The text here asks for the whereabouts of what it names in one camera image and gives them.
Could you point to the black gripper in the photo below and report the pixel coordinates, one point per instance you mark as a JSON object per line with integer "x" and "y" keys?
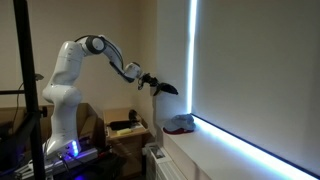
{"x": 148, "y": 80}

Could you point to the light blue baseball cap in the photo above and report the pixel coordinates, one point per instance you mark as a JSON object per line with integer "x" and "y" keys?
{"x": 180, "y": 121}

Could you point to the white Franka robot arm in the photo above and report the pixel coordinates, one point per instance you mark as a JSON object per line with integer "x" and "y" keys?
{"x": 63, "y": 100}

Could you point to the maroon red cap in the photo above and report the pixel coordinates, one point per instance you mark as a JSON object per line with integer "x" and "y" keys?
{"x": 176, "y": 132}

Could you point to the light wooden cabinet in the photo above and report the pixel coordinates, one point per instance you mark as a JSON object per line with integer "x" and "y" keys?
{"x": 130, "y": 156}

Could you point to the black plastic tray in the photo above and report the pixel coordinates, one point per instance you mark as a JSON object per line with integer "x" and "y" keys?
{"x": 120, "y": 125}

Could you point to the yellow sponge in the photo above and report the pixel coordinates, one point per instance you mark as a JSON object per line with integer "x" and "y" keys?
{"x": 125, "y": 131}

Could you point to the small picture label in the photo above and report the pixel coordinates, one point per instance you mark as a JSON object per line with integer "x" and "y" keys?
{"x": 158, "y": 152}

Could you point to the white radiator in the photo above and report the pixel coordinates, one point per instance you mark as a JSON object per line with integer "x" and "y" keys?
{"x": 163, "y": 170}

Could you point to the white window sill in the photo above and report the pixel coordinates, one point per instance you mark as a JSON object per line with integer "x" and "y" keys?
{"x": 206, "y": 153}

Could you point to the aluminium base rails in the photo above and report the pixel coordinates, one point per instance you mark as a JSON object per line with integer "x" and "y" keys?
{"x": 83, "y": 155}

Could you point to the grey window roller blind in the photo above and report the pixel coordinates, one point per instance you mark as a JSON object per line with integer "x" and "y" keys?
{"x": 260, "y": 66}

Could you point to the black tripod stand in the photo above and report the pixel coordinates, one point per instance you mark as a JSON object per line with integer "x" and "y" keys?
{"x": 25, "y": 66}

